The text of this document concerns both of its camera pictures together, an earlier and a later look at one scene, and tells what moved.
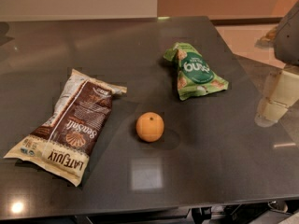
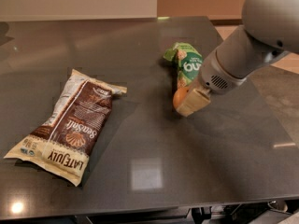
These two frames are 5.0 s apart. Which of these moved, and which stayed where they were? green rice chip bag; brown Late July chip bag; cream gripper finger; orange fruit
Moved: cream gripper finger; orange fruit
Stayed: green rice chip bag; brown Late July chip bag
